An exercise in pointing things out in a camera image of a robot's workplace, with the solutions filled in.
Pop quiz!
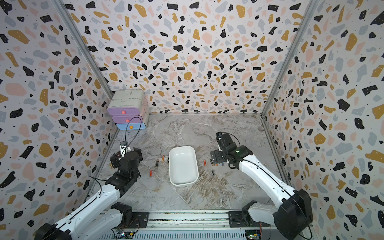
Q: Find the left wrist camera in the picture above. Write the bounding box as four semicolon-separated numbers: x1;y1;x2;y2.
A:
120;141;132;157

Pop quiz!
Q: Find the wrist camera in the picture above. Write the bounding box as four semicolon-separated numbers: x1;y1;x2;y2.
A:
120;141;132;157
216;132;238;154

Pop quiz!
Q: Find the aluminium rail frame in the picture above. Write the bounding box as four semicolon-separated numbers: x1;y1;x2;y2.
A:
92;210;285;240

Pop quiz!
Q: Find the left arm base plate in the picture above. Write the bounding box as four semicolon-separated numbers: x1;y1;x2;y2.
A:
117;212;150;229

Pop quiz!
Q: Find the circuit board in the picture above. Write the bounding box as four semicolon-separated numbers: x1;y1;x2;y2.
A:
245;231;261;240
112;230;134;240

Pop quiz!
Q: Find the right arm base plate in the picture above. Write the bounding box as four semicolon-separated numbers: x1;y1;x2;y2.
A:
228;211;270;228

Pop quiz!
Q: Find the white plastic storage box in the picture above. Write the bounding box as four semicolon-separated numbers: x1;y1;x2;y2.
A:
169;146;199;187

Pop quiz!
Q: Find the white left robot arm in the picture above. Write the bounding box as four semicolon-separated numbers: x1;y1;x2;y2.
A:
35;148;143;240

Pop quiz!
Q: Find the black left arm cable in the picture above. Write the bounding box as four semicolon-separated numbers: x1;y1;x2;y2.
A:
124;116;144;148

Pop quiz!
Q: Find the pastel mini drawer unit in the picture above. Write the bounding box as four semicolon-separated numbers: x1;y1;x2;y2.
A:
108;89;150;131

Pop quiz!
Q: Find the left circuit board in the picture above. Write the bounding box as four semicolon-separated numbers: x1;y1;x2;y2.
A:
112;230;134;240

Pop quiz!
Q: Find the right circuit board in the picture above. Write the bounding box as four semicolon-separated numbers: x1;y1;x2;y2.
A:
245;231;261;240

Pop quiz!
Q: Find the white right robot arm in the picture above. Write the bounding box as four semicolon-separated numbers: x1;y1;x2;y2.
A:
210;146;314;240

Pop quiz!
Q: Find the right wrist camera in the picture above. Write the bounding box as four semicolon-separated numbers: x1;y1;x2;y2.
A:
216;132;238;154

